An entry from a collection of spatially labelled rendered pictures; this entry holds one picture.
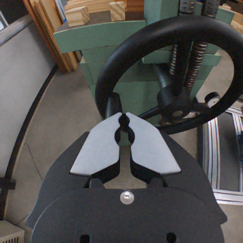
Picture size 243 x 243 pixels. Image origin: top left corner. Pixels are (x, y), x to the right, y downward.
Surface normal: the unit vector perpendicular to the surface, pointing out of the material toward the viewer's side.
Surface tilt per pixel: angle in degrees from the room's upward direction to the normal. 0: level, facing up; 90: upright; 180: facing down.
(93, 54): 90
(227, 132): 0
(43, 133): 0
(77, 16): 90
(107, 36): 90
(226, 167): 0
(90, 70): 90
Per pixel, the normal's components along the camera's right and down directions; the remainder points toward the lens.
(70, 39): 0.04, 0.87
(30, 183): -0.06, -0.49
